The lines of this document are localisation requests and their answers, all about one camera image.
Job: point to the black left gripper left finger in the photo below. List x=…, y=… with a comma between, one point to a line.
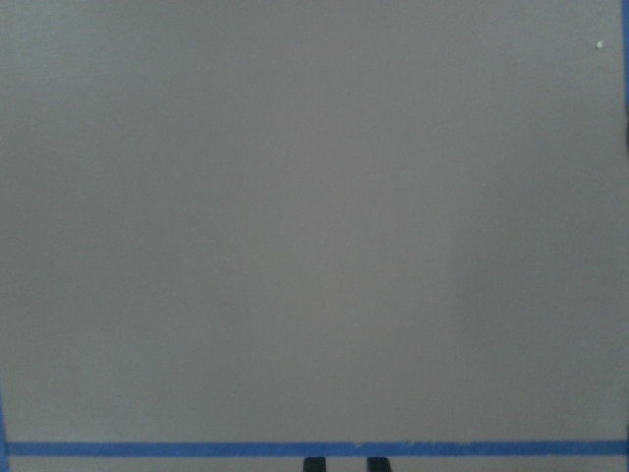
x=314, y=464

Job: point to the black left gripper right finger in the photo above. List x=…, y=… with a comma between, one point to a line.
x=378, y=464

